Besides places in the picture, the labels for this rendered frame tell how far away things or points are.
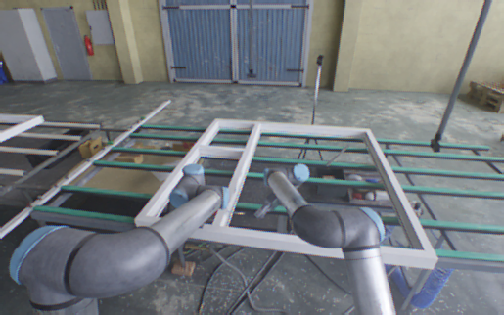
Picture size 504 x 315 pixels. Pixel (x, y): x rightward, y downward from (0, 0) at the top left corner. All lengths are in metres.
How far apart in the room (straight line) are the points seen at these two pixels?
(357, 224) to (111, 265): 0.65
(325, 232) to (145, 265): 0.51
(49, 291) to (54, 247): 0.08
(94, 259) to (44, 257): 0.09
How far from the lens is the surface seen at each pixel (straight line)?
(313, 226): 0.83
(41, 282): 0.61
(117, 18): 8.47
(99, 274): 0.54
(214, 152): 2.08
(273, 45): 7.44
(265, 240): 1.31
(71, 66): 10.25
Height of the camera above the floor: 1.89
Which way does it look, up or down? 30 degrees down
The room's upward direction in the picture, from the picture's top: straight up
